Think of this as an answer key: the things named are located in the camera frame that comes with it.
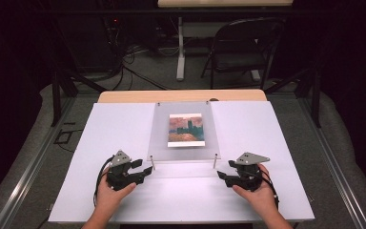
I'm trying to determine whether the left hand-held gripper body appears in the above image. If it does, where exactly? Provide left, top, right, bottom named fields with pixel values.
left=105, top=150, right=138, bottom=192

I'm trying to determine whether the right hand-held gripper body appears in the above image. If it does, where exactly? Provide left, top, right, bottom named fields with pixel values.
left=228, top=152, right=272, bottom=193

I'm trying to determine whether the clear acrylic photo frame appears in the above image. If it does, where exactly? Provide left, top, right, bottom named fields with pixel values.
left=147, top=101, right=222, bottom=162

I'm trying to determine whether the person's left hand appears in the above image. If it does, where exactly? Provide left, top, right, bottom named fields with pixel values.
left=94, top=166, right=138, bottom=219

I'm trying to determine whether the person's right hand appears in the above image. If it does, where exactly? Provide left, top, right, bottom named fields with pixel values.
left=232, top=163, right=280, bottom=220

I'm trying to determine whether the white table cover sheet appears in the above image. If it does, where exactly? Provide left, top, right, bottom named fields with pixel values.
left=48, top=101, right=315, bottom=223

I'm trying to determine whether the painting print with white border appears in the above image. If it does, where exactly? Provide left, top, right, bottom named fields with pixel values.
left=167, top=113, right=206, bottom=148

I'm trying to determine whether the black metal stand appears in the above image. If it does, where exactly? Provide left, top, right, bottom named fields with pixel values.
left=264, top=66, right=324, bottom=129
left=50, top=61, right=109, bottom=128

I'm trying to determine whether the black folding chair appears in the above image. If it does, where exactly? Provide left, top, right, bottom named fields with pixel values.
left=200, top=16, right=286, bottom=91

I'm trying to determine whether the white desk leg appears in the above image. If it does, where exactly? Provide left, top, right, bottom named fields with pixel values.
left=175, top=16, right=187, bottom=82

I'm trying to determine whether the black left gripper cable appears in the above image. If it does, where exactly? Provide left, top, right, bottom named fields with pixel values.
left=92, top=156, right=114, bottom=207

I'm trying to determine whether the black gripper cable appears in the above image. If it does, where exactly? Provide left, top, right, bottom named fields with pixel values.
left=92, top=156, right=114, bottom=207
left=260, top=167, right=281, bottom=210

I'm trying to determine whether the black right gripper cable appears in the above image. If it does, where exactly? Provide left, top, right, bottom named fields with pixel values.
left=260, top=167, right=281, bottom=210

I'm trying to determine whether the aluminium floor rail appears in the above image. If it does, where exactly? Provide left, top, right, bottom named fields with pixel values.
left=0, top=94, right=78, bottom=229
left=297, top=94, right=366, bottom=229

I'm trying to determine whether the bundle of floor cables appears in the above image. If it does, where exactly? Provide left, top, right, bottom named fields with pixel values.
left=106, top=18, right=174, bottom=92

